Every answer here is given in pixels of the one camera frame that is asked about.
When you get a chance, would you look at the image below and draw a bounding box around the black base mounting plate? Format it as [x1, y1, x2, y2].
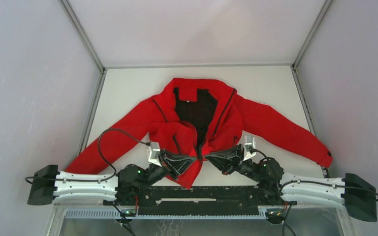
[113, 185, 285, 214]

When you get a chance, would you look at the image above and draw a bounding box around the left camera black cable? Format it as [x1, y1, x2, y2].
[24, 128, 151, 185]

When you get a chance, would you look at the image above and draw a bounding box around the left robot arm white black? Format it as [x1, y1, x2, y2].
[27, 143, 197, 206]

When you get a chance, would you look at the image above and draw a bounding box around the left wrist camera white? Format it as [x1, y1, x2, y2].
[148, 142, 161, 166]

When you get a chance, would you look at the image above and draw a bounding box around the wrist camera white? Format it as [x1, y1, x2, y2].
[148, 142, 161, 166]
[243, 135, 256, 161]

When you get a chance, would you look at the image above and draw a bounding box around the white slotted cable duct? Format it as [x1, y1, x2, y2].
[64, 208, 277, 220]

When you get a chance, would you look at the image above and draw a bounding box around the red jacket black lining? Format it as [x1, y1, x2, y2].
[66, 78, 332, 188]

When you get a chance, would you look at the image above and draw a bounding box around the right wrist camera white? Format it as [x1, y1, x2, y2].
[243, 135, 256, 161]

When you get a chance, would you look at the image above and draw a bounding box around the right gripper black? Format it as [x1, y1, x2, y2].
[203, 144, 263, 183]

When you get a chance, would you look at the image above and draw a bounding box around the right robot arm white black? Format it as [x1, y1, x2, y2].
[204, 145, 378, 222]

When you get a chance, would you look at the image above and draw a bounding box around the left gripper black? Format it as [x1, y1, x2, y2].
[138, 148, 196, 190]

